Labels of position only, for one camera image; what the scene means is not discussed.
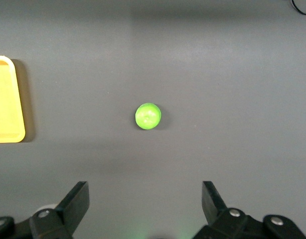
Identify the green apple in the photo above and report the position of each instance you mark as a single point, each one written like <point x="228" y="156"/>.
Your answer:
<point x="148" y="116"/>

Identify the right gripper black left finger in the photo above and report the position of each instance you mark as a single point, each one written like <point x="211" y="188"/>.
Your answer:
<point x="73" y="204"/>

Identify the dark grey table mat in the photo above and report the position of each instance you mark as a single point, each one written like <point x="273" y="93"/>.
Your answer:
<point x="193" y="62"/>

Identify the yellow plastic tray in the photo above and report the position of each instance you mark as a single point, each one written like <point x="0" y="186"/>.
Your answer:
<point x="6" y="104"/>

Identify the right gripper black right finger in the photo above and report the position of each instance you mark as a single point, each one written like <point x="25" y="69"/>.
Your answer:
<point x="214" y="206"/>

